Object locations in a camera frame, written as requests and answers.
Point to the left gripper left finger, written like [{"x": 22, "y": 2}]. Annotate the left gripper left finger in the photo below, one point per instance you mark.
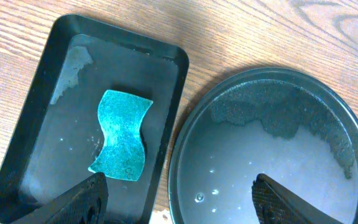
[{"x": 84, "y": 203}]

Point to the round black tray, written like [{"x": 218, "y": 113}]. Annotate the round black tray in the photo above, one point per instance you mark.
[{"x": 267, "y": 121}]

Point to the green yellow sponge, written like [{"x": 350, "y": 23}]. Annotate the green yellow sponge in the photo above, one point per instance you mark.
[{"x": 120, "y": 117}]

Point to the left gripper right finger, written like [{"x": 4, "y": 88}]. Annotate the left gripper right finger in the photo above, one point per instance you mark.
[{"x": 275, "y": 204}]

